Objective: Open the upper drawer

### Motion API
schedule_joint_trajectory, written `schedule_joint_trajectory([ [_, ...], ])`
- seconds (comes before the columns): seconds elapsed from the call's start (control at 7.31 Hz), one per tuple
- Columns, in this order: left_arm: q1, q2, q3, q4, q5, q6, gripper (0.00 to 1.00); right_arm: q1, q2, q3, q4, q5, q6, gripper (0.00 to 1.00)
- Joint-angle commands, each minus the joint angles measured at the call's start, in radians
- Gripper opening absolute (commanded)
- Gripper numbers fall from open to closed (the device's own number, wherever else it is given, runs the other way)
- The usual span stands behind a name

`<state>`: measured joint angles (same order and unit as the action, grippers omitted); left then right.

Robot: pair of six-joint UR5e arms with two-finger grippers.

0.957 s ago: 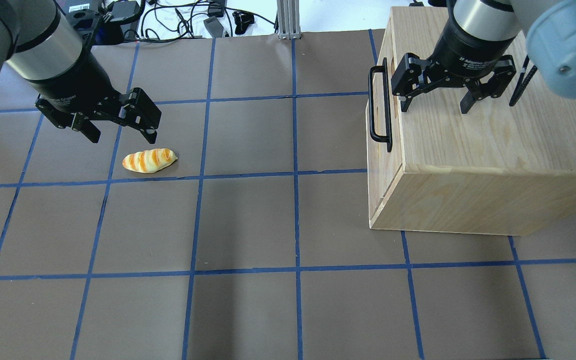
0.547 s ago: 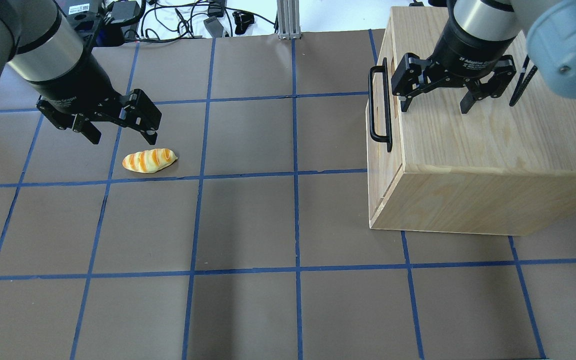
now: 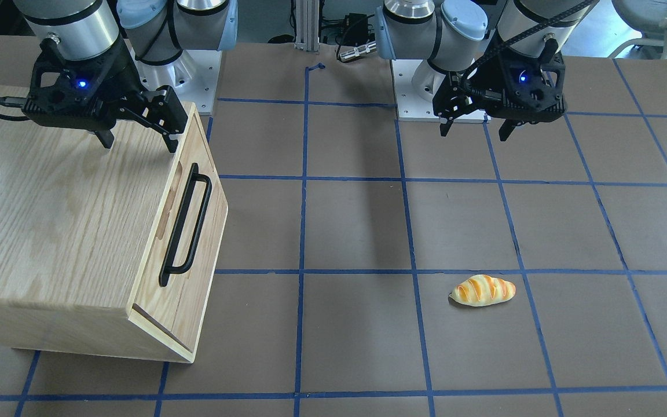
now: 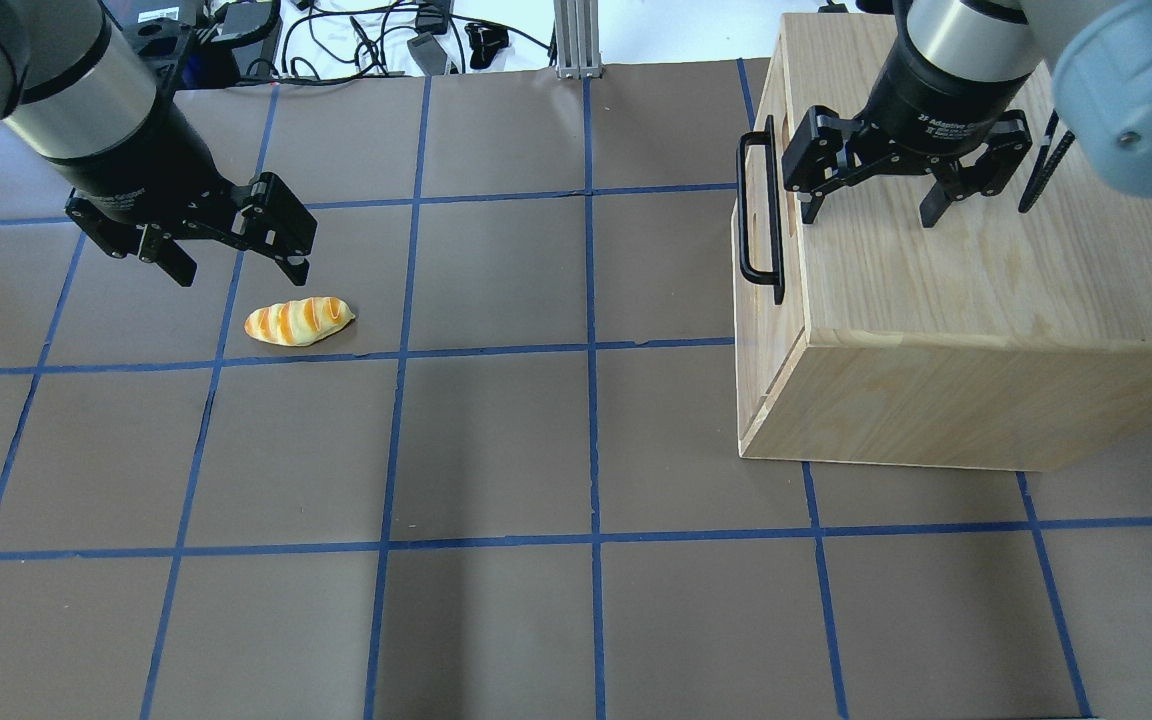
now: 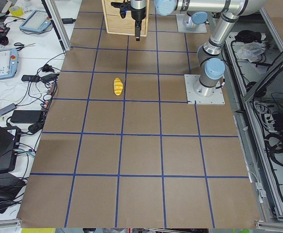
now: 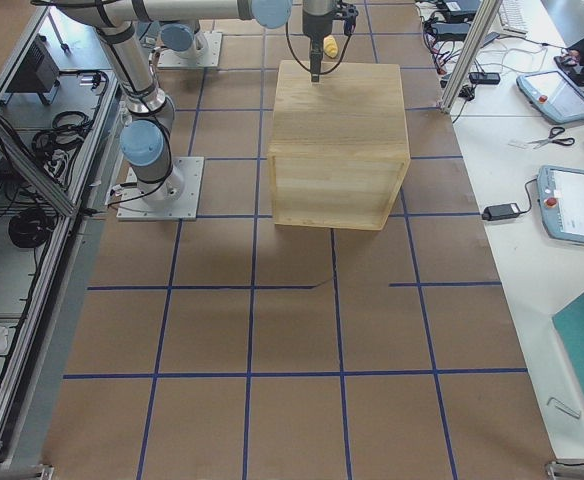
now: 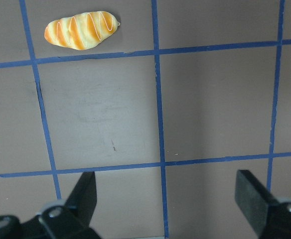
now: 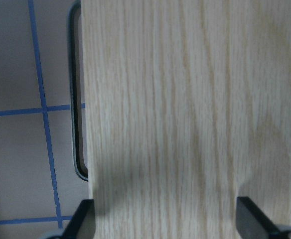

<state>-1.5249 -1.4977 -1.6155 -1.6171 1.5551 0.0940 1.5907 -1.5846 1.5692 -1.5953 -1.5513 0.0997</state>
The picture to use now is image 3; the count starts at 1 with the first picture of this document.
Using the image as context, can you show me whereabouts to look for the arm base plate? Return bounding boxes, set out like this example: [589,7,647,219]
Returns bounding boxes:
[135,50,223,116]
[390,60,488,124]

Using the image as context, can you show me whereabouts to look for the wooden drawer front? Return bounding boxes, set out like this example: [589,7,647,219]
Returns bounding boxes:
[129,107,229,363]

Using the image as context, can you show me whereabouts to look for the black drawer handle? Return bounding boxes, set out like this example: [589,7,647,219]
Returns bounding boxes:
[159,163,212,288]

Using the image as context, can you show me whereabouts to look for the aluminium frame post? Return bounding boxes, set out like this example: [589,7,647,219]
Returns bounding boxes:
[294,0,322,54]

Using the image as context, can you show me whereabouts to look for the light wooden drawer cabinet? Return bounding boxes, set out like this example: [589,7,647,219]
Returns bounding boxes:
[0,83,229,364]

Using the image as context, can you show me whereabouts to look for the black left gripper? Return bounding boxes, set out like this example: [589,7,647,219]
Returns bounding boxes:
[433,49,567,142]

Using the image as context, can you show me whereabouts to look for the toy bread loaf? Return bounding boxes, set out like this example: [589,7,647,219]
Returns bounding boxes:
[449,274,516,307]

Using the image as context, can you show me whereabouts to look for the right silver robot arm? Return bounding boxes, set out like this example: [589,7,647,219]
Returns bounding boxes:
[3,1,238,153]

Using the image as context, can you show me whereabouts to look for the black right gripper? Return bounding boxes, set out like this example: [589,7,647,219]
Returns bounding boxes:
[22,39,188,153]

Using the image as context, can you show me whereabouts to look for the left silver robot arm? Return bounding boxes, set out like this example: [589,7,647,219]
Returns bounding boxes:
[374,1,595,141]

